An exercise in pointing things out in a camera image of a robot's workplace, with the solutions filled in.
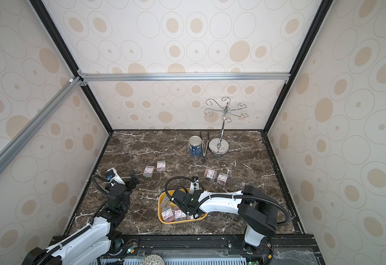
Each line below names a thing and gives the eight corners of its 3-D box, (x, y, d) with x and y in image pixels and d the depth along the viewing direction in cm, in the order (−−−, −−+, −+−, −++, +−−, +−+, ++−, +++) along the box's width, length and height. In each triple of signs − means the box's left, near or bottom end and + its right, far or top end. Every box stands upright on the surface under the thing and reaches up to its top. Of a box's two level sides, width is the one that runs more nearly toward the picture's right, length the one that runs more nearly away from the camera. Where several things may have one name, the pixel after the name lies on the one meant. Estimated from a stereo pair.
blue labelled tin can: (189, 157, 108) (188, 146, 99) (189, 146, 113) (189, 135, 105) (201, 157, 108) (202, 146, 99) (201, 146, 113) (201, 135, 105)
